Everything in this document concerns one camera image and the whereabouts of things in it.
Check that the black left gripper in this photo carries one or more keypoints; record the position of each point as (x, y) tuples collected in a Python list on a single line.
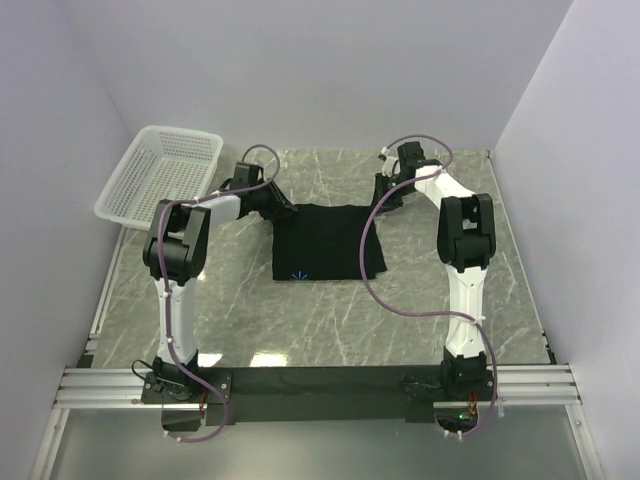
[(280, 202)]

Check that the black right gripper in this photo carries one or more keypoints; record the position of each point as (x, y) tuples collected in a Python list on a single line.
[(379, 181)]

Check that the black t shirt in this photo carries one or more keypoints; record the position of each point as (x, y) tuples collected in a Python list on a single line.
[(318, 243)]

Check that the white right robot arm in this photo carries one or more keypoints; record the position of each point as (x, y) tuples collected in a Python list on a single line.
[(465, 243)]

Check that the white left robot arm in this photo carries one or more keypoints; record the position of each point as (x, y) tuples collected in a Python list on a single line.
[(175, 253)]

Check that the white plastic basket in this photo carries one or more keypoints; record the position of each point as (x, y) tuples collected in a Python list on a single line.
[(161, 163)]

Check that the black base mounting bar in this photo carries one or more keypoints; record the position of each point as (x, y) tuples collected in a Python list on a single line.
[(270, 394)]

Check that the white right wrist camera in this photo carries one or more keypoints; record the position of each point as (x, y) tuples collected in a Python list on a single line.
[(391, 163)]

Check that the aluminium frame rail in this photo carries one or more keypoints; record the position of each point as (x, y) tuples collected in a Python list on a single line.
[(98, 389)]

